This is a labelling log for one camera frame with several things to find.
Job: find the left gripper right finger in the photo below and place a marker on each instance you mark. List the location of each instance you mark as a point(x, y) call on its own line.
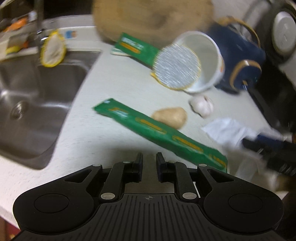
point(176, 173)

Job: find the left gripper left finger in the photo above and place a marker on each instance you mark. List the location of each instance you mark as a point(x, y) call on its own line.
point(121, 174)

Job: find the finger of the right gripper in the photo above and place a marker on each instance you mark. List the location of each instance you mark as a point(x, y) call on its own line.
point(267, 144)

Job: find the white tissue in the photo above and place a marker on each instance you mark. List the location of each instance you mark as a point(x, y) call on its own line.
point(242, 163)

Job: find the long green wrapper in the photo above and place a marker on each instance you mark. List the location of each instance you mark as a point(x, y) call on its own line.
point(162, 135)

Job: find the white paper instant-noodle cup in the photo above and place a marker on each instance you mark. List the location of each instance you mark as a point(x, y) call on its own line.
point(211, 61)

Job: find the silver round scouring pad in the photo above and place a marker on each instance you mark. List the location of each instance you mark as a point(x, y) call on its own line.
point(176, 67)

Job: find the green snack wrapper short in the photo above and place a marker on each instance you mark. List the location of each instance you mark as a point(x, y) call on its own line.
point(138, 49)

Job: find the chrome kitchen faucet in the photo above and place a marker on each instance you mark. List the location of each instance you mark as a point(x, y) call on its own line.
point(41, 31)

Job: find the potato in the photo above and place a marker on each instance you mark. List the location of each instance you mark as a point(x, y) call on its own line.
point(173, 117)

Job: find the garlic bulb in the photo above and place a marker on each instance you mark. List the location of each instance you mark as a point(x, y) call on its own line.
point(202, 105)

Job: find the stainless steel sink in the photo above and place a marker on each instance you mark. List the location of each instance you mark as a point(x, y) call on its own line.
point(35, 101)

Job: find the black open rice cooker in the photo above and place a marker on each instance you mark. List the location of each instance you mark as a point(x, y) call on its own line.
point(274, 92)

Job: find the round wooden cutting board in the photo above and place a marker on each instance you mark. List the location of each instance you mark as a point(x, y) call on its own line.
point(156, 22)

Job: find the yellow green sponge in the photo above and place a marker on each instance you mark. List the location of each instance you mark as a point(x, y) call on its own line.
point(16, 44)

